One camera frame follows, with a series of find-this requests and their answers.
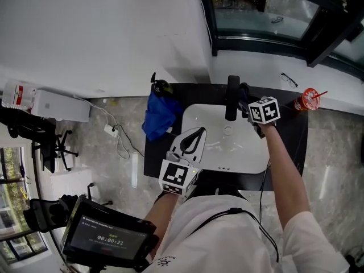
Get white power strip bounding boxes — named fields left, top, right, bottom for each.
left=104, top=123, right=119, bottom=138

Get green soap pump bottle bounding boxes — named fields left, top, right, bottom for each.
left=150, top=72, right=174, bottom=96

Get red drink cup with straw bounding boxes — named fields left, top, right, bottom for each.
left=294, top=88, right=328, bottom=111

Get person's left forearm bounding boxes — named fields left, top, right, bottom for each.
left=143, top=192, right=180, bottom=260

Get black mesh office chair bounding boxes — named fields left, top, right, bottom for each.
left=23, top=182, right=113, bottom=233

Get blue cloth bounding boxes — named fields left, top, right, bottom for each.
left=141, top=91, right=184, bottom=142

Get person's white shirt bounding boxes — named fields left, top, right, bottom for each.
left=142, top=195, right=350, bottom=273

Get dark framed window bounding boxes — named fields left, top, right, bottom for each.
left=0, top=146, right=49, bottom=264
left=196, top=0, right=364, bottom=82

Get dark wooden vanity cabinet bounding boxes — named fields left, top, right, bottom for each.
left=143, top=82, right=309, bottom=192

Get white sink basin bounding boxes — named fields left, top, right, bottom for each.
left=181, top=104, right=270, bottom=175

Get dark grey cloth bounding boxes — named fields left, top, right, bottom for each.
left=239, top=82, right=251, bottom=104

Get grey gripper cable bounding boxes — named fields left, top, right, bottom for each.
left=258, top=159, right=271, bottom=224

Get black faucet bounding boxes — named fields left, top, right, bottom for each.
left=225, top=75, right=241, bottom=122

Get person's right forearm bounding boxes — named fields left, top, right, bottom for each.
left=260, top=123, right=311, bottom=230

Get black eyeglasses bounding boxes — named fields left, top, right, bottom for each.
left=280, top=72, right=299, bottom=89

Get black monitor cable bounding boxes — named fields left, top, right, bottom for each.
left=189, top=208, right=279, bottom=263

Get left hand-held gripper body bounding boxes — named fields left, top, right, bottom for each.
left=158, top=150, right=203, bottom=200

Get white power cable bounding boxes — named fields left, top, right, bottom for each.
left=73, top=95, right=131, bottom=159

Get black power cable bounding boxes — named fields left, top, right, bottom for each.
left=113, top=124, right=145, bottom=158

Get black chest-mounted monitor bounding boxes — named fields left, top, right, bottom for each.
left=61, top=195, right=160, bottom=268

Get white box appliance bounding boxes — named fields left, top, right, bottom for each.
left=31, top=89, right=92, bottom=123

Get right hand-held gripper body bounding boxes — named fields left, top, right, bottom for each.
left=246, top=96, right=282, bottom=139

